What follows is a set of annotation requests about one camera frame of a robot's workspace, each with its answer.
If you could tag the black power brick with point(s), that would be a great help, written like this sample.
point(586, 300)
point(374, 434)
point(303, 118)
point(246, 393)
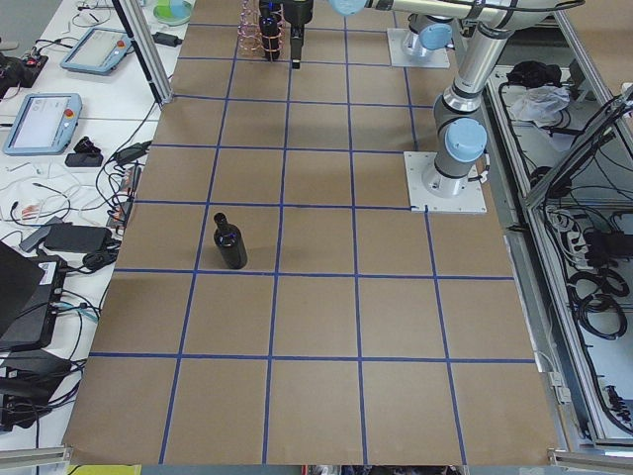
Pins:
point(81, 239)

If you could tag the copper wire wine basket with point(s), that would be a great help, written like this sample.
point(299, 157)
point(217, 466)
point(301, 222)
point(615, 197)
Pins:
point(249, 38)

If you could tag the aluminium frame post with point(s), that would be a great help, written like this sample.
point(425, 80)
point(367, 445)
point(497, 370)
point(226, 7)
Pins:
point(137, 29)

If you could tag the black power adapter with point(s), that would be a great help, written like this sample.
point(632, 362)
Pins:
point(165, 39)

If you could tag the blue teach pendant lower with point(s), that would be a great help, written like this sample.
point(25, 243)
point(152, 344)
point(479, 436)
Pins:
point(45, 124)

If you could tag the blue teach pendant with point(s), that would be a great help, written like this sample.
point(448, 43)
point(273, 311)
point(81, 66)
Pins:
point(45, 124)
point(98, 52)

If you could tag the green bowl with blocks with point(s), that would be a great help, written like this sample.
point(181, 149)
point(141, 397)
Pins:
point(172, 12)

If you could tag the crumpled white cloth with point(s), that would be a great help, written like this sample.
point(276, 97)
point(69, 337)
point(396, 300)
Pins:
point(542, 106)

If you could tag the dark wine bottle in basket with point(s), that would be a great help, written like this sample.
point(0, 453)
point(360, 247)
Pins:
point(270, 37)

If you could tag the dark wine bottle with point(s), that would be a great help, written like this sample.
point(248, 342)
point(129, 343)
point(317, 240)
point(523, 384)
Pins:
point(229, 242)
point(270, 37)

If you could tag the brown paper table mat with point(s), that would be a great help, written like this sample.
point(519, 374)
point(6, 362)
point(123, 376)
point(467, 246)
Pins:
point(358, 330)

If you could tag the blue teach pendant upper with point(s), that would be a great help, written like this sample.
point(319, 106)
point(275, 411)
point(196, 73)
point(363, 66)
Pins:
point(98, 52)

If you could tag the black laptop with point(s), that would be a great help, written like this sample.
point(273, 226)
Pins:
point(30, 289)

